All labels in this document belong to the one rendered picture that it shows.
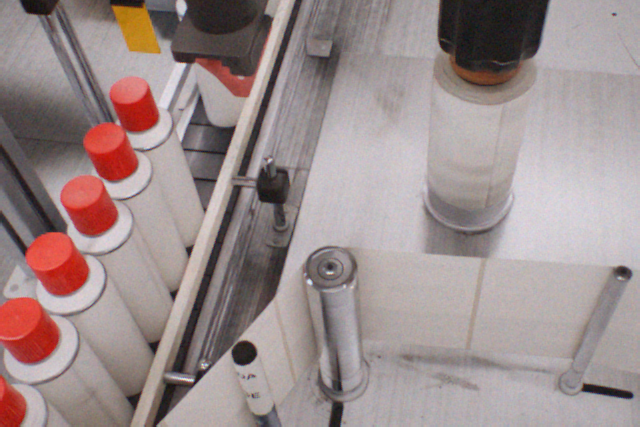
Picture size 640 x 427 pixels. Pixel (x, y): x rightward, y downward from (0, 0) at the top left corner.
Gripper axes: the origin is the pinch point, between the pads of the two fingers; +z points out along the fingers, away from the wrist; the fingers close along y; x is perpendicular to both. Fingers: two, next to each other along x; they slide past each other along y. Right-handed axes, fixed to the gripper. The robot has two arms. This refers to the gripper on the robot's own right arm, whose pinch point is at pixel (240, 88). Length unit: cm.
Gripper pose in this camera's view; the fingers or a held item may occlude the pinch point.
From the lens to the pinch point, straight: 71.3
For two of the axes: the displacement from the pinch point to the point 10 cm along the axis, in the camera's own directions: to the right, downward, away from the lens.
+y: 1.9, -8.0, 5.7
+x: -9.8, -1.1, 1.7
